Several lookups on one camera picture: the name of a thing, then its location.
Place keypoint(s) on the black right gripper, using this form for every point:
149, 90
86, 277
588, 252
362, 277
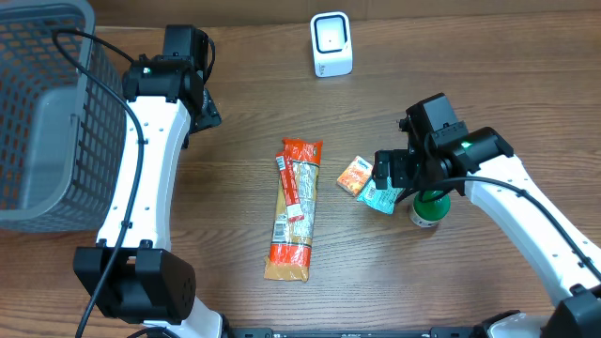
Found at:
383, 170

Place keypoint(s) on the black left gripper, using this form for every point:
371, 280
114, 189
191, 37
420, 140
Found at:
208, 115

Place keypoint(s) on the teal snack packet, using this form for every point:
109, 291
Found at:
381, 200

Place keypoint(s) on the small orange box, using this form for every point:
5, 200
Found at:
355, 176

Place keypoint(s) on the green lid white jar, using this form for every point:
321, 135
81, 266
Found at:
429, 209

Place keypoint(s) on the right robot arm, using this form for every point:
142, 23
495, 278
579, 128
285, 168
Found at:
443, 156

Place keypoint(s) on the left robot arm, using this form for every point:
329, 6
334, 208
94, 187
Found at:
130, 273

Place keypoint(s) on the white barcode scanner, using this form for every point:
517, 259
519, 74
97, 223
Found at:
331, 44

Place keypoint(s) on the long orange noodle package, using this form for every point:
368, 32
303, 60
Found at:
291, 242

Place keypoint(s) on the grey plastic mesh basket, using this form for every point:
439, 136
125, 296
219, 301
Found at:
62, 136

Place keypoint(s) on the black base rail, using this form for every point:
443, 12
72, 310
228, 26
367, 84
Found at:
435, 332

